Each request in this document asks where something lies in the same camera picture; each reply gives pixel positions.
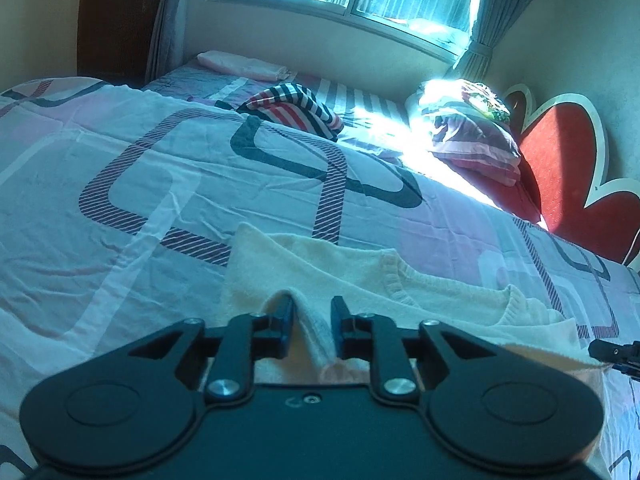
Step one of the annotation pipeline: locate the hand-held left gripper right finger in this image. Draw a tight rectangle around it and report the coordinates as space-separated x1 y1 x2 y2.
330 296 501 407

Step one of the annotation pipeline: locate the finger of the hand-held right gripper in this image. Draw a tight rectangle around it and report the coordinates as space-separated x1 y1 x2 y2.
588 338 640 376

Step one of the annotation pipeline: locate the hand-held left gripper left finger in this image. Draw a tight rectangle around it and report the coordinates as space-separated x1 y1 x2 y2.
127 294 297 407

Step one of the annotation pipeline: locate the cream knit sweater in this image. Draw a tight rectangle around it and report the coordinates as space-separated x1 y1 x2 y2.
220 222 609 387

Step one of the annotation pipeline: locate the patterned bed sheet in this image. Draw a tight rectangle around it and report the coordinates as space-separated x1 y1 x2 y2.
0 77 640 480

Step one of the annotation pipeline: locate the red and white headboard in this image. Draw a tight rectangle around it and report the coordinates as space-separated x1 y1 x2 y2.
499 85 640 267

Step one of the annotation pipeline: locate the striped cloth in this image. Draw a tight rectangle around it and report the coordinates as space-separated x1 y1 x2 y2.
235 83 346 142

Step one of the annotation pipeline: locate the striped bed sheet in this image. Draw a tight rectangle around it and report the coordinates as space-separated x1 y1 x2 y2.
142 62 417 133

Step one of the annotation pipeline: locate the purple striped pillow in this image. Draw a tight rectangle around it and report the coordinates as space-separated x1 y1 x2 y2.
430 112 522 187

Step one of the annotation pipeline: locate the white pillow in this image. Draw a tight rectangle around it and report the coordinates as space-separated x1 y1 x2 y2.
404 80 467 128

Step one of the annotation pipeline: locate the folded pink cloth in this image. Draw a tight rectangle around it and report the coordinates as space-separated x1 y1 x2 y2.
197 50 292 82

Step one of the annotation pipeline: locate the colourful patterned cloth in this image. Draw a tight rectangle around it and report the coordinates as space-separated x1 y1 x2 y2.
460 82 514 122

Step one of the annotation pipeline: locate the grey curtain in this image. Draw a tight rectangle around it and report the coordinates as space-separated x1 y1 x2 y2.
451 0 557 82
144 0 189 84

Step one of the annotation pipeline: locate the dark wooden wardrobe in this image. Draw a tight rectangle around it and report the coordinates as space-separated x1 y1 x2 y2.
75 0 167 87

